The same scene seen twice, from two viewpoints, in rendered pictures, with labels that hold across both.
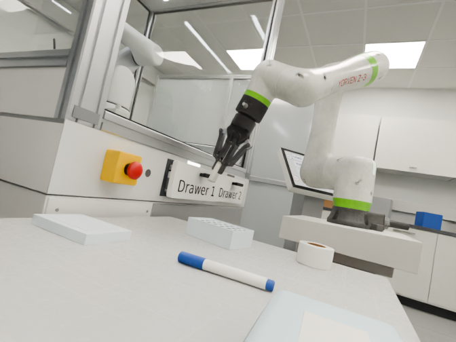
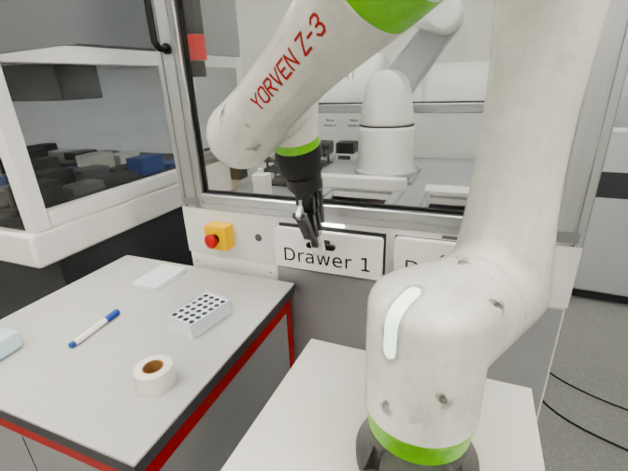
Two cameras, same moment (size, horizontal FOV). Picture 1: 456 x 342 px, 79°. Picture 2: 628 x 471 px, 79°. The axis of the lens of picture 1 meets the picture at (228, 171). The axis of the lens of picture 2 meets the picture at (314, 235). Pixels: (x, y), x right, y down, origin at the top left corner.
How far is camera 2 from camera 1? 1.23 m
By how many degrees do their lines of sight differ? 88
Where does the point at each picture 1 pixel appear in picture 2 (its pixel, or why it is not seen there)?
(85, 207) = (213, 261)
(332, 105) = (498, 65)
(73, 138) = (190, 217)
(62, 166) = (191, 235)
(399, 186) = not seen: outside the picture
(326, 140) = (475, 197)
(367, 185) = (371, 376)
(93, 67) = (183, 167)
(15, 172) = not seen: hidden behind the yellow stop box
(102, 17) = (176, 130)
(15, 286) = (75, 294)
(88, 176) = not seen: hidden behind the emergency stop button
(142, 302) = (60, 315)
